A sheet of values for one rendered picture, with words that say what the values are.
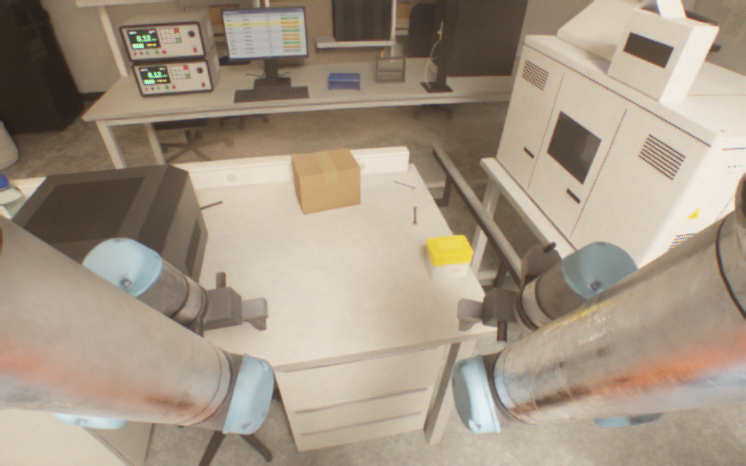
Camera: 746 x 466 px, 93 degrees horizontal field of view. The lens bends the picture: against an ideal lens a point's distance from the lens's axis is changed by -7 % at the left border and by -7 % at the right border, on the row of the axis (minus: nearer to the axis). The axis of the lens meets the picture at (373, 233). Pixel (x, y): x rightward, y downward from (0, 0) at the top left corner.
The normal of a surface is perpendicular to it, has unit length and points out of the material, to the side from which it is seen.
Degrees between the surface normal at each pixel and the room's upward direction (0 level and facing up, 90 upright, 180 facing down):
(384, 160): 90
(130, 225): 0
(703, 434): 0
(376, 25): 90
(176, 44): 90
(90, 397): 105
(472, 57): 90
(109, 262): 24
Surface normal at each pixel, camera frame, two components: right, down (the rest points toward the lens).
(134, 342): 1.00, 0.03
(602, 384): -0.84, 0.44
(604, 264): 0.09, -0.43
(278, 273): 0.02, -0.77
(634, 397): -0.57, 0.70
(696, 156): -0.98, 0.11
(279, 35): 0.19, 0.58
